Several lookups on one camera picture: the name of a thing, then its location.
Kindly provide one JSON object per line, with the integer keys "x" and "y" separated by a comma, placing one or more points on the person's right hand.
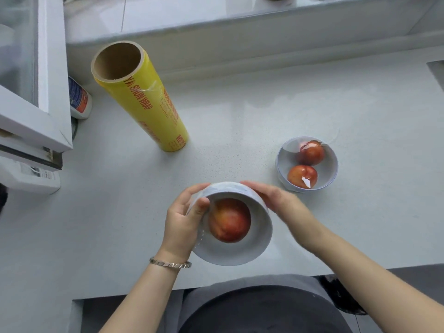
{"x": 288, "y": 211}

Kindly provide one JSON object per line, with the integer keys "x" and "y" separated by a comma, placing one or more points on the person's left hand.
{"x": 180, "y": 228}

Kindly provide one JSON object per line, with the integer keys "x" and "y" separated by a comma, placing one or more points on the white bowl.
{"x": 262, "y": 232}
{"x": 236, "y": 256}
{"x": 329, "y": 169}

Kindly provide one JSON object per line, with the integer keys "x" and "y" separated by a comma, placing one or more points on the clear cling film sheet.
{"x": 284, "y": 157}

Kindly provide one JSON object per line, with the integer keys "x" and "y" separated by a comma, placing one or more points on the yellow plastic wrap roll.
{"x": 149, "y": 107}

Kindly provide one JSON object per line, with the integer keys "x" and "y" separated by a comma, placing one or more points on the person's right forearm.
{"x": 374, "y": 284}

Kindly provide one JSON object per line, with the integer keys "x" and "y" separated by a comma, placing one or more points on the person's left forearm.
{"x": 135, "y": 301}

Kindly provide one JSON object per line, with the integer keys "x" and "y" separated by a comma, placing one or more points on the grey shirt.
{"x": 215, "y": 298}

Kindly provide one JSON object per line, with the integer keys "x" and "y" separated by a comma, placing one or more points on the black speckled bag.
{"x": 340, "y": 296}

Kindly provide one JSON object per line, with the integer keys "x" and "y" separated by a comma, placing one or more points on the white appliance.
{"x": 27, "y": 180}

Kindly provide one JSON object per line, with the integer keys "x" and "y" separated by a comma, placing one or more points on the white bottle blue orange label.
{"x": 79, "y": 100}

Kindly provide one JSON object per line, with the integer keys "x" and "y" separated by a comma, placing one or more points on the black rounded object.
{"x": 2, "y": 197}

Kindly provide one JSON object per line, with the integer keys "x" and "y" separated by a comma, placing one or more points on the white open window sash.
{"x": 59, "y": 83}

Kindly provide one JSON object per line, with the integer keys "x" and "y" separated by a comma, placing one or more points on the steel sink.
{"x": 437, "y": 72}

